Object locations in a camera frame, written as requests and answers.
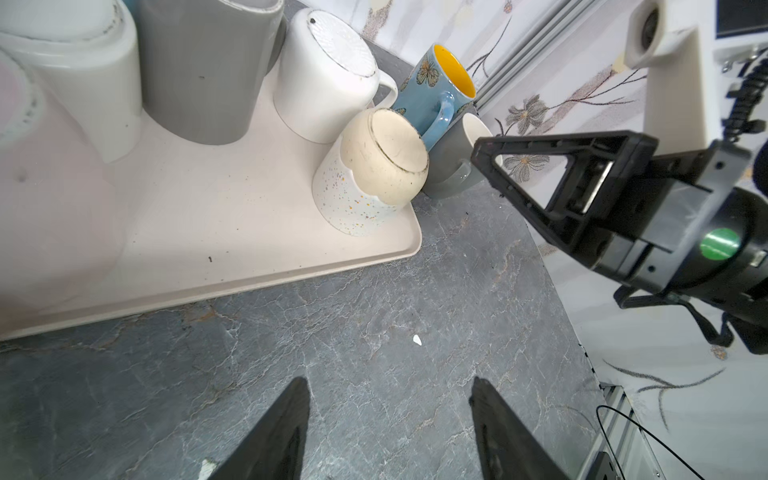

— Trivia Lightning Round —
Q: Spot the white round mug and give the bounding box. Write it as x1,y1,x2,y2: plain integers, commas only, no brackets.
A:
273,8,398,144

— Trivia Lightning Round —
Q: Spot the blue butterfly mug yellow inside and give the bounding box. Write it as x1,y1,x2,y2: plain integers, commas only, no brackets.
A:
392,44,476,150

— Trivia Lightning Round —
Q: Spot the tall grey mug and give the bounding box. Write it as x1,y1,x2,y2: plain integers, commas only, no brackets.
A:
137,0,286,145

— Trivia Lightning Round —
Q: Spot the small grey mug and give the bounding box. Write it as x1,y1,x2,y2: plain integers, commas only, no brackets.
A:
422,113,492,200

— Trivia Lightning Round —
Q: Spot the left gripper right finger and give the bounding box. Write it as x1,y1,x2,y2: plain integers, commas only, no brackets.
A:
469,377,568,480

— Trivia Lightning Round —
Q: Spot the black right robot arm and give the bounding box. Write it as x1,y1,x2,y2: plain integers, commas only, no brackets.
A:
471,131,767,355

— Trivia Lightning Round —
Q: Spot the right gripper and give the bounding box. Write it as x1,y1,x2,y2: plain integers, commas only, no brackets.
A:
471,130,750,288

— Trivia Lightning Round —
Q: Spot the pink mug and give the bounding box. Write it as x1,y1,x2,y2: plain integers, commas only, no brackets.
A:
1,51,125,320

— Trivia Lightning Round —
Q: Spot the beige plastic tray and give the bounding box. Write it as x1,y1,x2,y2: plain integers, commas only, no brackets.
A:
1,73,422,340

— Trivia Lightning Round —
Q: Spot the cream speckled mug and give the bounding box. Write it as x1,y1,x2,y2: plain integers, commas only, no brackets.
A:
312,109,429,236

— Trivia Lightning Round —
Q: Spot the small cream white mug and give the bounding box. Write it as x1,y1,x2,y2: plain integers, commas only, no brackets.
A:
1,1,142,163

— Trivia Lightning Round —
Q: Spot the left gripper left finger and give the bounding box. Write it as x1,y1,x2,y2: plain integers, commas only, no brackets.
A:
209,377,310,480

